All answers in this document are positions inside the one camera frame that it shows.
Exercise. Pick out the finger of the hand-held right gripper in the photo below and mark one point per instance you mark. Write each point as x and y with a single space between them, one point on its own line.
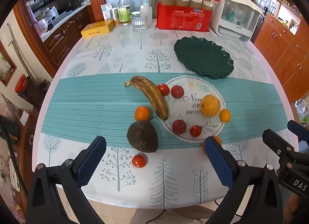
299 130
275 142

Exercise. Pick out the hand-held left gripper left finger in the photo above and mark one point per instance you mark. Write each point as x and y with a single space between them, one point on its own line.
93 158

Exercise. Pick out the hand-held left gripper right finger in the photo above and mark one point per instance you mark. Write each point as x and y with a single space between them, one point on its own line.
218 161

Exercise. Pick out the red cherry tomato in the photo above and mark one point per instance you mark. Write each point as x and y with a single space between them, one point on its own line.
195 131
163 89

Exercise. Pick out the orange-red tomato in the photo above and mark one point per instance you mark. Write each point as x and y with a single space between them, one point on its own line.
139 161

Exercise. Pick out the dark brown avocado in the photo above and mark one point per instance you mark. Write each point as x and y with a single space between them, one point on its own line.
142 137

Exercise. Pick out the large yellow round fruit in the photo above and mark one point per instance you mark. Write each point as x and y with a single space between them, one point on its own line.
210 105

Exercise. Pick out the small mandarin orange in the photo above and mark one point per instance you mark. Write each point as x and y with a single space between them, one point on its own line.
225 115
142 113

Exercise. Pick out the dark green scalloped plate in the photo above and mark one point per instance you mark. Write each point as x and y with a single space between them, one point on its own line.
202 57

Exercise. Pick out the clear plastic bag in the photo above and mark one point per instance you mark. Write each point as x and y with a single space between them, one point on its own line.
301 108

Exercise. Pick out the wooden side cabinet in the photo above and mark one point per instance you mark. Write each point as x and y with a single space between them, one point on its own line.
284 45

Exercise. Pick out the spotted yellow banana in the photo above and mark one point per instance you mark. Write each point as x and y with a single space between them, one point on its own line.
154 96

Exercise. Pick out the dark bin with red lid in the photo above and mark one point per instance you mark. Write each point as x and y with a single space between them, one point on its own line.
21 84

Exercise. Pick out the wooden kitchen counter cabinet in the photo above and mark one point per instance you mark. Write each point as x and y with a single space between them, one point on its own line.
65 33

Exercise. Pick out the flat yellow box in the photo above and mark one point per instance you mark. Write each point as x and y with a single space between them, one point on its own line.
97 28

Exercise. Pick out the white countertop appliance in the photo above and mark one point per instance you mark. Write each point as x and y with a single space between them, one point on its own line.
236 14

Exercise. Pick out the pink plastic bag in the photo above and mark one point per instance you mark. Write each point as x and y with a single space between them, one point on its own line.
42 25

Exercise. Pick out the clear ribbed glass tumbler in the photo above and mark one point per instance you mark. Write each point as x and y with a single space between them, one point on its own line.
139 22

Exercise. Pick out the small white bottle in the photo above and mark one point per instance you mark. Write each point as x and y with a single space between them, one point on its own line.
114 14

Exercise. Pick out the red plastic multipack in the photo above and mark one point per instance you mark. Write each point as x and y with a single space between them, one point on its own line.
181 19

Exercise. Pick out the small white blue carton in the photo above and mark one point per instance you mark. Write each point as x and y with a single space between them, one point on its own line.
106 11

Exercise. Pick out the clear bottle with green label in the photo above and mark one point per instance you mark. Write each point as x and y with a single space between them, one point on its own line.
124 9

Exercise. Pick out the white squeeze bottle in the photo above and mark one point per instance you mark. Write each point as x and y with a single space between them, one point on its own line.
142 9
149 11

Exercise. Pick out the wooden framed wall niche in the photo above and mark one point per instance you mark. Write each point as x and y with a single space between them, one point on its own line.
7 67

